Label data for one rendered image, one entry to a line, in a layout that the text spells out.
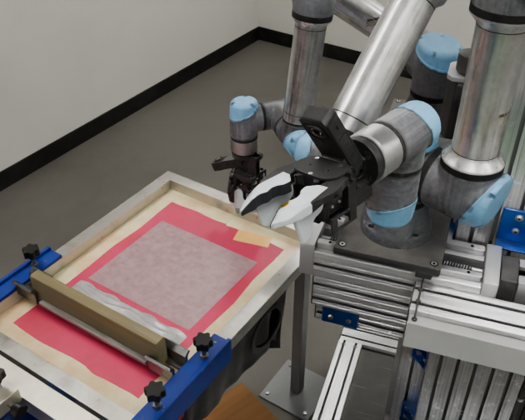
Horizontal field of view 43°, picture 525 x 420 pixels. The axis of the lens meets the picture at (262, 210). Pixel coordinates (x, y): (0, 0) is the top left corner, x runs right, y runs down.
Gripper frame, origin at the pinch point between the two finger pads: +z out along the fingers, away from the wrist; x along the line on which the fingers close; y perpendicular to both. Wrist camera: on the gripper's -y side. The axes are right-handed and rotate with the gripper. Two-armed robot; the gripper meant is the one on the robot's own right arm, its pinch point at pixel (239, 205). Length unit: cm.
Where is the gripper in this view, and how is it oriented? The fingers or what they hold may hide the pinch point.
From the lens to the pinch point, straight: 197.3
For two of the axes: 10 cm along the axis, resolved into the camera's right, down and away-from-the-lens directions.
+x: 5.5, -5.0, 6.7
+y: 8.4, 3.3, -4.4
